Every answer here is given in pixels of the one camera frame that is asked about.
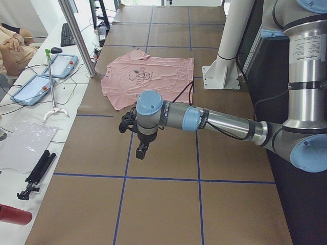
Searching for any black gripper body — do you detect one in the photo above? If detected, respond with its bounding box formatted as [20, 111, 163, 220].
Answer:
[137, 127, 157, 145]

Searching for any pink Snoopy t-shirt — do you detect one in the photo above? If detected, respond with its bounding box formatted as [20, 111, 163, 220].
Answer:
[101, 49, 194, 110]

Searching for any black folded tripod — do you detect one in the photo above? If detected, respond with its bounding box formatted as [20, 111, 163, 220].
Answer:
[17, 150, 56, 201]

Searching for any silver reacher grabber tool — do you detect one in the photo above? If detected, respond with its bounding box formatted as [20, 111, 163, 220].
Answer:
[42, 49, 70, 125]

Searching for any far blue teach pendant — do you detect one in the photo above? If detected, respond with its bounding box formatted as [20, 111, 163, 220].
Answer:
[47, 54, 78, 79]

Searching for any blue teach pendant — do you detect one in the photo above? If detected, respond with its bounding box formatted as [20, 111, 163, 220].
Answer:
[10, 75, 51, 106]
[47, 54, 78, 79]

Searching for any grey power adapter box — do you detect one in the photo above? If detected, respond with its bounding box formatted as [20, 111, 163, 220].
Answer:
[98, 26, 108, 42]

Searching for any clear plastic bag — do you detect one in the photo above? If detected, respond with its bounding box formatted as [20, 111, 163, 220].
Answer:
[1, 121, 59, 174]

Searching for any near blue teach pendant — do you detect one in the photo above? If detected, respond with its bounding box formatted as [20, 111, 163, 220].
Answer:
[10, 75, 51, 106]

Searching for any black keyboard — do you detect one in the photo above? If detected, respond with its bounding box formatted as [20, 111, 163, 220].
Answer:
[60, 23, 75, 47]

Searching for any black computer mouse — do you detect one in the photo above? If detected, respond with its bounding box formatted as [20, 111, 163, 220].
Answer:
[50, 47, 62, 54]

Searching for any red bottle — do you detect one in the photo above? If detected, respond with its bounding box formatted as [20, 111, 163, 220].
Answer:
[0, 204, 33, 225]

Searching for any seated person beige shirt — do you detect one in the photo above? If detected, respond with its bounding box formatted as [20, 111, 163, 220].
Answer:
[1, 23, 38, 77]

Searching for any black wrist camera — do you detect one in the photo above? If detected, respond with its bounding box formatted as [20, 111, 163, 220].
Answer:
[119, 107, 138, 133]

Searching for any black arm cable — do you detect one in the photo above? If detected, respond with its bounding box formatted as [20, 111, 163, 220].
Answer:
[173, 81, 243, 140]

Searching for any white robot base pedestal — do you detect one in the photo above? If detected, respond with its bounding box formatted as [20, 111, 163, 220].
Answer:
[202, 0, 254, 90]

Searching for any aluminium frame post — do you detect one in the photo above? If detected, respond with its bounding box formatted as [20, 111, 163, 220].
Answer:
[58, 0, 96, 78]

